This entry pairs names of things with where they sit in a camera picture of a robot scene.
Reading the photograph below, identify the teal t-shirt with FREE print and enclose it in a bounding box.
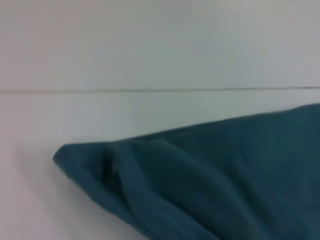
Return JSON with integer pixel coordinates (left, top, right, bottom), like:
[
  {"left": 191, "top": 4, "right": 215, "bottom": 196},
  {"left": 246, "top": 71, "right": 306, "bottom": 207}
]
[{"left": 52, "top": 102, "right": 320, "bottom": 240}]

